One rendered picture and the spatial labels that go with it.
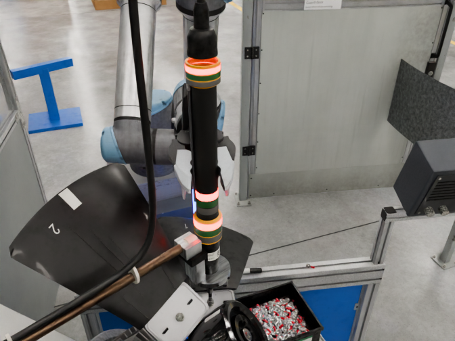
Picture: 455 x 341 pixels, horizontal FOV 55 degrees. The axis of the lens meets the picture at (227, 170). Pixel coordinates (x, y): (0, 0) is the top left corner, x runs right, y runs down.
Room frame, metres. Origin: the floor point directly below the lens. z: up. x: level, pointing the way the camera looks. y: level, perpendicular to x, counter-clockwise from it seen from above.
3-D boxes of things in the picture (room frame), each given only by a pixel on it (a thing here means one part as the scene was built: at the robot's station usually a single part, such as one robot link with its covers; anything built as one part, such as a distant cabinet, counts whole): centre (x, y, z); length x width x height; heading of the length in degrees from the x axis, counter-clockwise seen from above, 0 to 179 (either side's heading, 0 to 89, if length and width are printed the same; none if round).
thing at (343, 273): (0.88, -0.02, 0.82); 0.90 x 0.04 x 0.08; 97
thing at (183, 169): (0.51, 0.06, 1.45); 0.09 x 0.03 x 0.06; 177
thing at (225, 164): (0.52, 0.00, 1.45); 0.09 x 0.03 x 0.06; 18
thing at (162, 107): (1.14, 0.21, 1.24); 0.13 x 0.12 x 0.14; 91
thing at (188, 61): (0.51, 0.03, 1.62); 0.04 x 0.04 x 0.03
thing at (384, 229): (0.94, -0.45, 0.96); 0.03 x 0.03 x 0.20; 7
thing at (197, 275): (0.50, 0.04, 1.32); 0.09 x 0.07 x 0.10; 132
